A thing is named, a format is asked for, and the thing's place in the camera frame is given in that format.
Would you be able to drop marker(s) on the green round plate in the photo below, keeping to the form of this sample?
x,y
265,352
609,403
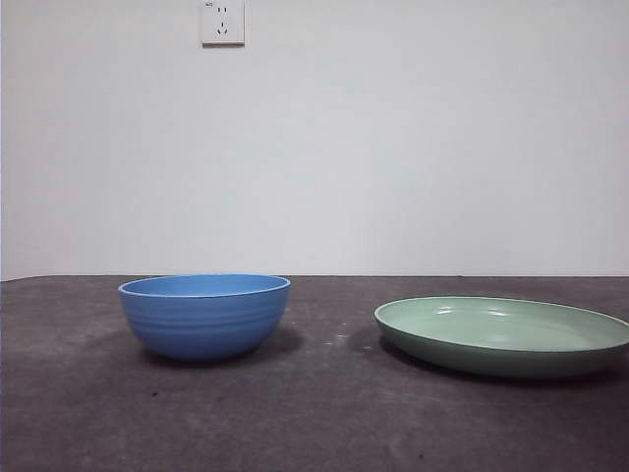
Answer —
x,y
491,359

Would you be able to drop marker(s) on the white wall socket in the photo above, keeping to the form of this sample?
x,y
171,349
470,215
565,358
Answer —
x,y
223,24

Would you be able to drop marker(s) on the blue ribbed bowl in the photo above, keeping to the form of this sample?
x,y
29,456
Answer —
x,y
204,324

